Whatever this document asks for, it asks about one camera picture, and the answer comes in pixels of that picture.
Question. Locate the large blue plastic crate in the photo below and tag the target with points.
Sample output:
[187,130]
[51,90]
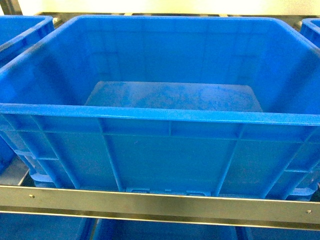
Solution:
[160,100]

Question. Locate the lower blue plastic crate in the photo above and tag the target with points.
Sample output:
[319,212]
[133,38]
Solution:
[108,229]

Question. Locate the lower right blue crate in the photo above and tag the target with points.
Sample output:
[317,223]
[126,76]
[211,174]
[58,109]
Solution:
[256,233]

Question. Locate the left blue plastic crate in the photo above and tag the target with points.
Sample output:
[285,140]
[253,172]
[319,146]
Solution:
[27,80]

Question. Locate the right blue plastic crate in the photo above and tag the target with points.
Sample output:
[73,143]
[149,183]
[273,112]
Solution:
[310,29]

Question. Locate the lower left blue crate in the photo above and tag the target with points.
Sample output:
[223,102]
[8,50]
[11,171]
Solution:
[44,227]

